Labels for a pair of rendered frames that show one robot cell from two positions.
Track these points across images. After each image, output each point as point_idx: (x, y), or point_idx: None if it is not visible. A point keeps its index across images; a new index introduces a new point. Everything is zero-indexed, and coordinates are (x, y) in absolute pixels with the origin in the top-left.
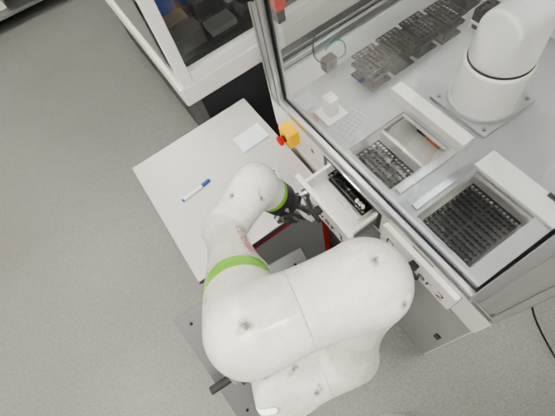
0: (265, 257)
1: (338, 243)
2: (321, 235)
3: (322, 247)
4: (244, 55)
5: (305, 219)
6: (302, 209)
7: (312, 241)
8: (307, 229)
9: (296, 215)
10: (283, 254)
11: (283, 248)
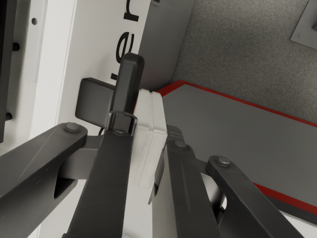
0: (289, 163)
1: (164, 71)
2: (170, 96)
3: (184, 88)
4: None
5: (169, 128)
6: (101, 200)
7: (188, 103)
8: (177, 120)
9: (197, 225)
10: (247, 133)
11: (241, 140)
